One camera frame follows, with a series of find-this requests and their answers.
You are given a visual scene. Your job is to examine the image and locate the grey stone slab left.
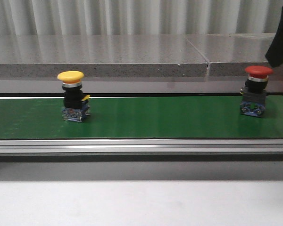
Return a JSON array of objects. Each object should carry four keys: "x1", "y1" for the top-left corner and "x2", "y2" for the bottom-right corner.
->
[{"x1": 0, "y1": 35, "x2": 207, "y2": 80}]

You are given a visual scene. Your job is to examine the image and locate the grey stone slab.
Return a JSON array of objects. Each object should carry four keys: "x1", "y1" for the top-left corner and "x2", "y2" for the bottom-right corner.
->
[
  {"x1": 185, "y1": 33, "x2": 275, "y2": 78},
  {"x1": 0, "y1": 35, "x2": 207, "y2": 80}
]

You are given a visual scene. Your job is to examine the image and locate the red mushroom push button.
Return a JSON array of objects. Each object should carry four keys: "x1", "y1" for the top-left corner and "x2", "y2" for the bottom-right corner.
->
[{"x1": 240, "y1": 65, "x2": 273, "y2": 117}]

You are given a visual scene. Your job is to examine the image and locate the grey stone slab right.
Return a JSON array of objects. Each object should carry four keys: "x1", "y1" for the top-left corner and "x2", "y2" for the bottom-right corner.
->
[{"x1": 185, "y1": 33, "x2": 275, "y2": 78}]

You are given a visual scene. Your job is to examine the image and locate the aluminium conveyor frame rail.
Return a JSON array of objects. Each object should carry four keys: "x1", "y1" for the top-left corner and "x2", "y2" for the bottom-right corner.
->
[{"x1": 0, "y1": 138, "x2": 283, "y2": 162}]

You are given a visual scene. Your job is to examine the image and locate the green conveyor belt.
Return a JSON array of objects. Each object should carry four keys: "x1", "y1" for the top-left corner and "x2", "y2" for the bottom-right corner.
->
[{"x1": 0, "y1": 96, "x2": 283, "y2": 139}]

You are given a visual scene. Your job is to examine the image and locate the yellow mushroom push button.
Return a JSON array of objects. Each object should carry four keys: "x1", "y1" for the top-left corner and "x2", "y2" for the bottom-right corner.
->
[{"x1": 57, "y1": 71, "x2": 90, "y2": 122}]

